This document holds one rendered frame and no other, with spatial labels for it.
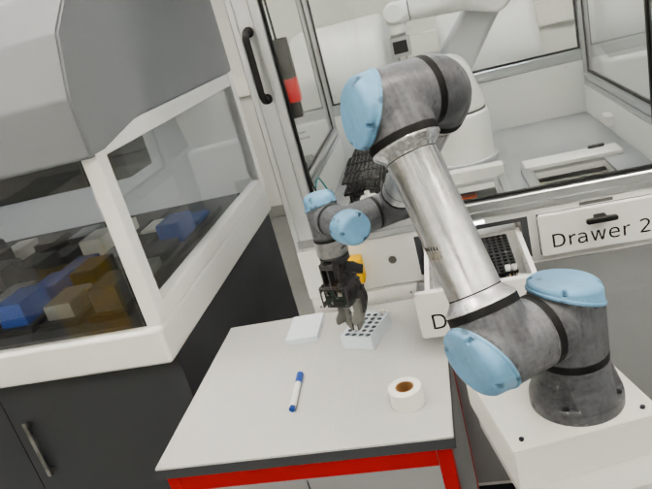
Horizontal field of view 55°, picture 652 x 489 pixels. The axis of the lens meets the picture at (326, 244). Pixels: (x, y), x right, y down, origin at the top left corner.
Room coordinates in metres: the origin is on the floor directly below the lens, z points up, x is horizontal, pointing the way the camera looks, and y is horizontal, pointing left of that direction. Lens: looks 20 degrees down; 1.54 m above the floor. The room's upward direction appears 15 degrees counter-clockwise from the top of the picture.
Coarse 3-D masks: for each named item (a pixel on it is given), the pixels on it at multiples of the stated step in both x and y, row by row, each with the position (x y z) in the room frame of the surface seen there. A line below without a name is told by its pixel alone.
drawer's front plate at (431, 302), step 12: (516, 276) 1.18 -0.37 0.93; (528, 276) 1.16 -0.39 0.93; (516, 288) 1.16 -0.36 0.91; (420, 300) 1.21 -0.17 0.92; (432, 300) 1.21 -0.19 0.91; (444, 300) 1.20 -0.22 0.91; (420, 312) 1.21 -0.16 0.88; (432, 312) 1.21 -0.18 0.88; (444, 312) 1.20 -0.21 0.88; (420, 324) 1.21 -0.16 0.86; (432, 324) 1.21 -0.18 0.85; (432, 336) 1.21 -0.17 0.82
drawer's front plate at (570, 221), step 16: (576, 208) 1.44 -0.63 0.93; (592, 208) 1.42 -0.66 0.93; (608, 208) 1.41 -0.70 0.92; (624, 208) 1.40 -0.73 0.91; (640, 208) 1.40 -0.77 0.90; (544, 224) 1.45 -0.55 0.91; (560, 224) 1.44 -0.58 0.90; (576, 224) 1.43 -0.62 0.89; (592, 224) 1.42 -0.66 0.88; (608, 224) 1.41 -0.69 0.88; (624, 224) 1.41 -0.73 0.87; (640, 224) 1.40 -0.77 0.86; (544, 240) 1.45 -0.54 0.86; (560, 240) 1.44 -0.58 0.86; (576, 240) 1.43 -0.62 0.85; (592, 240) 1.42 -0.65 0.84; (608, 240) 1.41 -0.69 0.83; (624, 240) 1.41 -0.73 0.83
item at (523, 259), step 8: (496, 232) 1.51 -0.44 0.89; (504, 232) 1.50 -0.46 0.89; (512, 232) 1.50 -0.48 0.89; (520, 232) 1.47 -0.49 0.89; (512, 240) 1.50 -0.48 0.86; (520, 240) 1.42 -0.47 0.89; (512, 248) 1.50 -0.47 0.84; (520, 248) 1.42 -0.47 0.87; (424, 256) 1.48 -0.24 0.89; (520, 256) 1.45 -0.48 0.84; (528, 256) 1.32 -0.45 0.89; (424, 264) 1.43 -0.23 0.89; (520, 264) 1.41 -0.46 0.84; (528, 264) 1.29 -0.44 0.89; (424, 272) 1.39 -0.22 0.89; (432, 272) 1.49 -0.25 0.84; (520, 272) 1.37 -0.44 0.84; (528, 272) 1.31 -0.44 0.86; (536, 272) 1.24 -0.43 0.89; (424, 280) 1.34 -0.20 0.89; (432, 280) 1.43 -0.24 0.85; (432, 288) 1.37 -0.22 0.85
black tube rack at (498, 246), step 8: (488, 240) 1.46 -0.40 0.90; (496, 240) 1.45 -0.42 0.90; (504, 240) 1.44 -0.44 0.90; (488, 248) 1.41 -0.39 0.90; (496, 248) 1.41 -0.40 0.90; (504, 248) 1.38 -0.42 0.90; (496, 256) 1.35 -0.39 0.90; (504, 256) 1.35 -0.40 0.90; (512, 256) 1.33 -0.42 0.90; (496, 264) 1.31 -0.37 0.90; (504, 264) 1.31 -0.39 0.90
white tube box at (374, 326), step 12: (372, 312) 1.44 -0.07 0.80; (384, 312) 1.43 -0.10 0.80; (372, 324) 1.38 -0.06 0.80; (384, 324) 1.39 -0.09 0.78; (348, 336) 1.35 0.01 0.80; (360, 336) 1.34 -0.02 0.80; (372, 336) 1.33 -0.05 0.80; (348, 348) 1.36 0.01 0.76; (360, 348) 1.34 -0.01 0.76; (372, 348) 1.32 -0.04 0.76
